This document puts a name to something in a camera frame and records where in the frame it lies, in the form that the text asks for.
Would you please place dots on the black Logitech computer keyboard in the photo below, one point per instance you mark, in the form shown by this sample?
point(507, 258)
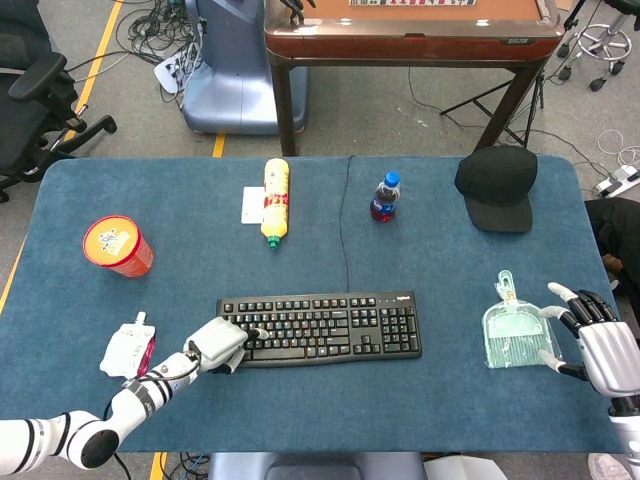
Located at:
point(340, 325)

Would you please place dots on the black bag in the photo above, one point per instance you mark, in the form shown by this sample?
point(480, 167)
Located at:
point(620, 235)

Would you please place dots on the white card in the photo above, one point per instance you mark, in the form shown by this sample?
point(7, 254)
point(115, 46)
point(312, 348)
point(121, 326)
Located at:
point(251, 205)

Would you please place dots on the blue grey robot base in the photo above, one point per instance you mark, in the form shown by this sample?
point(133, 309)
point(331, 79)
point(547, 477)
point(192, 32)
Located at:
point(235, 75)

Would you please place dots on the white power strip with plugs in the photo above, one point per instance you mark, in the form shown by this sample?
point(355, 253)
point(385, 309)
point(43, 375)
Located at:
point(167, 72)

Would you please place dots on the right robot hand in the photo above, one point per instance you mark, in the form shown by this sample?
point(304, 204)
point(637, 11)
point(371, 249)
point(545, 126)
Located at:
point(607, 350)

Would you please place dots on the black fingered background robot hand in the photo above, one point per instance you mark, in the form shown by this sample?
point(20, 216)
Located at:
point(295, 9)

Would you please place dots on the black tripod stand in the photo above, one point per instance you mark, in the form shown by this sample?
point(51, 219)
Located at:
point(480, 102)

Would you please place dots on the row of face-up mahjong tiles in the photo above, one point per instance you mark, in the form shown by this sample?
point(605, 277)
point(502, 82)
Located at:
point(410, 2)

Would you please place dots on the black office chair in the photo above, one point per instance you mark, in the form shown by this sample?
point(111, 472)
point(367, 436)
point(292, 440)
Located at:
point(20, 125)

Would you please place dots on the black baseball cap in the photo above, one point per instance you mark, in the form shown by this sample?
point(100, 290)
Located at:
point(495, 180)

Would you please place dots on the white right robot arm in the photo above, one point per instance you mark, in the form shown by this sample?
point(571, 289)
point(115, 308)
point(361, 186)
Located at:
point(627, 425)

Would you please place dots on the white and pink spout pouch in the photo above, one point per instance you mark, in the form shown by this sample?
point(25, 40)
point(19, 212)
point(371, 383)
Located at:
point(125, 345)

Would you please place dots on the blue table cloth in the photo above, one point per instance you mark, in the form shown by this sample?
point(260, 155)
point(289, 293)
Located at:
point(320, 410)

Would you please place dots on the mint green packaged dustpan set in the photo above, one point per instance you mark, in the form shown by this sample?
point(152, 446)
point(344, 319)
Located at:
point(515, 330)

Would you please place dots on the brown mahjong table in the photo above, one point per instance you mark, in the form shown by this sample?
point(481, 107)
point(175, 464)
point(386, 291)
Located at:
point(400, 47)

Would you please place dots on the yellow bottle with green cap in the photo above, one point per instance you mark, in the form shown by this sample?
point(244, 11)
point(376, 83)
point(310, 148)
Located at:
point(276, 200)

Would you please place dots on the wheeled chrome stool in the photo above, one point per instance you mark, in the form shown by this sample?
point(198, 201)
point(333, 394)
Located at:
point(605, 45)

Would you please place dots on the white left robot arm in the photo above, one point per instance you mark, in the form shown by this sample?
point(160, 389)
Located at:
point(145, 395)

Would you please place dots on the grey blue own robot base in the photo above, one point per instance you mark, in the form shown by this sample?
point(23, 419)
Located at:
point(310, 467)

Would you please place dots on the orange instant noodle cup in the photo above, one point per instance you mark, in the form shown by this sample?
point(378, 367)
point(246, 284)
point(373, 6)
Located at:
point(107, 240)

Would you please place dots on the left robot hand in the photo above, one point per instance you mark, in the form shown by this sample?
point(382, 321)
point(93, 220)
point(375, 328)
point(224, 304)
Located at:
point(217, 340)

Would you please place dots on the small Pepsi cola bottle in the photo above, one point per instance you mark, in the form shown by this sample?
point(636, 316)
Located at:
point(385, 200)

